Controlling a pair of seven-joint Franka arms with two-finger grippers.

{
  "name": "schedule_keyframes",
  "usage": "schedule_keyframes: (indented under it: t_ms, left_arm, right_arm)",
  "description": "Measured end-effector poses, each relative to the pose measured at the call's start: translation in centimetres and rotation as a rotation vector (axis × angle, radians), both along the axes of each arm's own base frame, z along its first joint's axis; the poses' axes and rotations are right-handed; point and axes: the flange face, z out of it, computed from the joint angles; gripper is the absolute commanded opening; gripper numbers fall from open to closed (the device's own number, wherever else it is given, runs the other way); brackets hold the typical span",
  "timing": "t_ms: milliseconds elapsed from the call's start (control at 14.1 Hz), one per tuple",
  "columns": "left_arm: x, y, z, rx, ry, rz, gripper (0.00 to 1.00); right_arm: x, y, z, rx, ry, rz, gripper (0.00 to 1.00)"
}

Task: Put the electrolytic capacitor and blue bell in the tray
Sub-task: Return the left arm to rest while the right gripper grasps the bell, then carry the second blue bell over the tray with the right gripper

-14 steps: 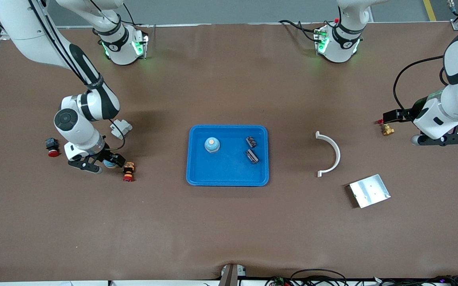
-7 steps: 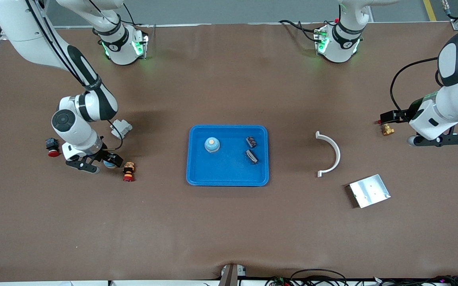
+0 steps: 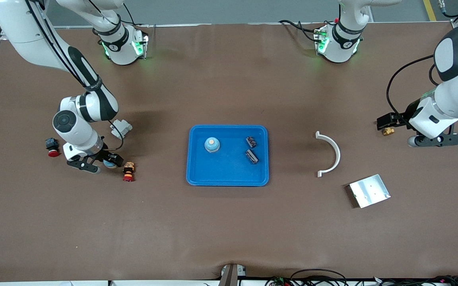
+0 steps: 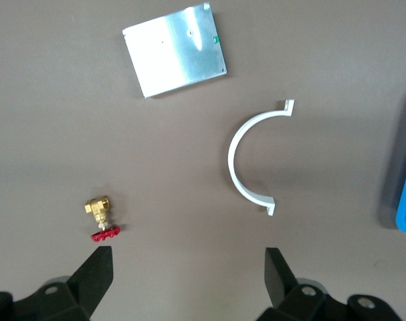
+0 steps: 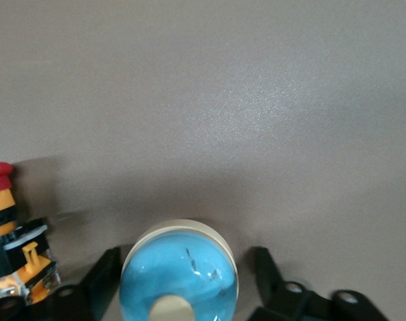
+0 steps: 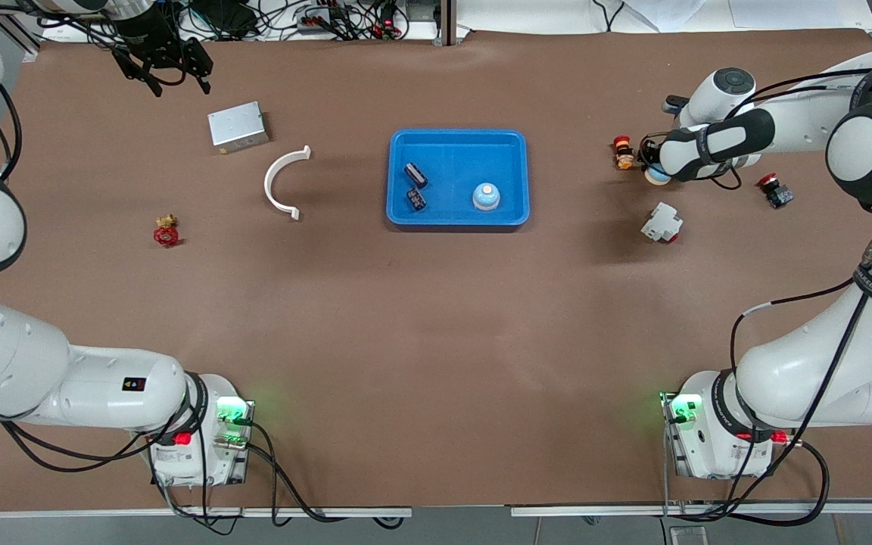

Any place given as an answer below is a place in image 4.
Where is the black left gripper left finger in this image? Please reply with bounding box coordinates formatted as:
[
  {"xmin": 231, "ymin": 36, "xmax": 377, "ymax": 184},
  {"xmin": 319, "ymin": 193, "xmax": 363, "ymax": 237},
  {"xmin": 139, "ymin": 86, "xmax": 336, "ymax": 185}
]
[{"xmin": 0, "ymin": 245, "xmax": 114, "ymax": 321}]

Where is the white curved pipe clamp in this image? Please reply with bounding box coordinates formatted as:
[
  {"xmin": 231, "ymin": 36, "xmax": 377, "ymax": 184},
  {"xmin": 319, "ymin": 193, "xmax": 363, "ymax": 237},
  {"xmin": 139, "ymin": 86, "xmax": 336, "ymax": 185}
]
[{"xmin": 227, "ymin": 98, "xmax": 296, "ymax": 217}]

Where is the brass valve red handle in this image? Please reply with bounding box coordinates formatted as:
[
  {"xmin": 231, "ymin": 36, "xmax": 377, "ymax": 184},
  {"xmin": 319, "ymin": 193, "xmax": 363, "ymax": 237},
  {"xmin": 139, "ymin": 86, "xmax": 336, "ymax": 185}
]
[{"xmin": 84, "ymin": 197, "xmax": 122, "ymax": 243}]

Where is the silver metal plate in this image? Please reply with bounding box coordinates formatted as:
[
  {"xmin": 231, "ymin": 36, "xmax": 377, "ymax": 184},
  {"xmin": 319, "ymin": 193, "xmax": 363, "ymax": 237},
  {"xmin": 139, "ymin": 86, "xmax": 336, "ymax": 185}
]
[{"xmin": 122, "ymin": 2, "xmax": 229, "ymax": 100}]

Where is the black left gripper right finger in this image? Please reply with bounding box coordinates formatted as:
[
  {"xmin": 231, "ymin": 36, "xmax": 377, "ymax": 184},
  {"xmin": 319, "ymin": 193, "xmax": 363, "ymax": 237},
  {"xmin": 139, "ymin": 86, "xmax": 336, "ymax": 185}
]
[{"xmin": 258, "ymin": 247, "xmax": 399, "ymax": 321}]

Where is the brown table cover mat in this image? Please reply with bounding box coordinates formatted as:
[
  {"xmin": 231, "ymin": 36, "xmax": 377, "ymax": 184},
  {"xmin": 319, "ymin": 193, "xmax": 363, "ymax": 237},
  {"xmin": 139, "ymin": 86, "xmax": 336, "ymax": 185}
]
[{"xmin": 0, "ymin": 0, "xmax": 406, "ymax": 321}]

